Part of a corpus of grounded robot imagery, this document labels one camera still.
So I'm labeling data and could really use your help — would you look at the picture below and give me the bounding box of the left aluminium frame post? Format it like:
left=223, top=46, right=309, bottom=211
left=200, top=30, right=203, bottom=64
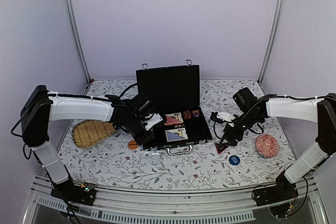
left=64, top=0, right=92, bottom=84

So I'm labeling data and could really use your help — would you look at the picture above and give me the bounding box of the front aluminium rail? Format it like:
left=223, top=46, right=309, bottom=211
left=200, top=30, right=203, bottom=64
left=22, top=176, right=331, bottom=223

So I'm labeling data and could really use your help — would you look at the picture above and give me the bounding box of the clear plastic round lid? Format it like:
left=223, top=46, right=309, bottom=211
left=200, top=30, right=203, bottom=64
left=148, top=152, right=163, bottom=166

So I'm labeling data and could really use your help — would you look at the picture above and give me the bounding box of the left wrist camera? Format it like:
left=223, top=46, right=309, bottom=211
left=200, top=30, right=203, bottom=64
left=144, top=113, right=163, bottom=131

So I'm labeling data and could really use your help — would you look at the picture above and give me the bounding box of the right aluminium frame post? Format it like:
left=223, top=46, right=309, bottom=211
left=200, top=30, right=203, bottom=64
left=258, top=0, right=285, bottom=86

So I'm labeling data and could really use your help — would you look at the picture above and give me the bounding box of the purple poker chip stack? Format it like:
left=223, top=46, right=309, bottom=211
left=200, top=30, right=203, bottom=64
left=192, top=110, right=200, bottom=118

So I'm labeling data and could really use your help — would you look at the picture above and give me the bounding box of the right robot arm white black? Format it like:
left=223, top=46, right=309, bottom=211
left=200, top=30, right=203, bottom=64
left=211, top=88, right=335, bottom=201

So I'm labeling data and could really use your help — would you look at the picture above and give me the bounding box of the floral table cloth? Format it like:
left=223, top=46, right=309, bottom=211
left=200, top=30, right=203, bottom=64
left=58, top=78, right=300, bottom=191

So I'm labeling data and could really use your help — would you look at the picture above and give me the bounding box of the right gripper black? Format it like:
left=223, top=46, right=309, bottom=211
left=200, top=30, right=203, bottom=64
left=219, top=111, right=261, bottom=146

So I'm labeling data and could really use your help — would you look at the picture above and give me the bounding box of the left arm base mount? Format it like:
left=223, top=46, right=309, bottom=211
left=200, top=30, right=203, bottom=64
left=50, top=180, right=97, bottom=206

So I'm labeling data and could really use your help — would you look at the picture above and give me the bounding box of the red playing card deck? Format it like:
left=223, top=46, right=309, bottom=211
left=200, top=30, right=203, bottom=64
left=164, top=112, right=184, bottom=126

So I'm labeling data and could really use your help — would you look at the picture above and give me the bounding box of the blue round dealer button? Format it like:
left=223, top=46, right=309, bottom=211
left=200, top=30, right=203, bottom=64
left=228, top=155, right=240, bottom=166

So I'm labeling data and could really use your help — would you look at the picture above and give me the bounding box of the black poker set case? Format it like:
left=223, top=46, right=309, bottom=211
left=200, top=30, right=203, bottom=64
left=136, top=65, right=212, bottom=150

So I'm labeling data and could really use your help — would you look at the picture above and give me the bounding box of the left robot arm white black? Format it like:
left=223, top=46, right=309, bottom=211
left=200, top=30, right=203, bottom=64
left=11, top=85, right=163, bottom=200

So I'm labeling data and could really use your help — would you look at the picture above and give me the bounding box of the aluminium frame post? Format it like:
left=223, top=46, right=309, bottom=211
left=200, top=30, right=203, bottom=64
left=258, top=0, right=285, bottom=86
left=64, top=0, right=92, bottom=84

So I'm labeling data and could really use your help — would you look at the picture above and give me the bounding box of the woven bamboo tray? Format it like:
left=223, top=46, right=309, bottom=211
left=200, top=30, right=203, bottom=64
left=71, top=120, right=116, bottom=149

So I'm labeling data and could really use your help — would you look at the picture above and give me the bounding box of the red patterned bowl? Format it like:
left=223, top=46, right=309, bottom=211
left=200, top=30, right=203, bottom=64
left=255, top=134, right=280, bottom=158

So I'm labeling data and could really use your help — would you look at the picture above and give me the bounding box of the black triangular all-in button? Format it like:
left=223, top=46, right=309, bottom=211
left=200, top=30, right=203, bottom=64
left=215, top=143, right=228, bottom=155

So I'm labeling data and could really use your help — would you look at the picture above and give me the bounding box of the orange round dealer button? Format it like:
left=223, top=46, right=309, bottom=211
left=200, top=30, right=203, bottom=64
left=128, top=141, right=139, bottom=150

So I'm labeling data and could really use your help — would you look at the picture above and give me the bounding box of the blue playing card deck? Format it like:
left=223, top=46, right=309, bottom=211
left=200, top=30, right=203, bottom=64
left=165, top=127, right=188, bottom=142

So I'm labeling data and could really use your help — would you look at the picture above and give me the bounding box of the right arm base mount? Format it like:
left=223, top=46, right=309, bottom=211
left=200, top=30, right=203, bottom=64
left=251, top=182, right=299, bottom=219

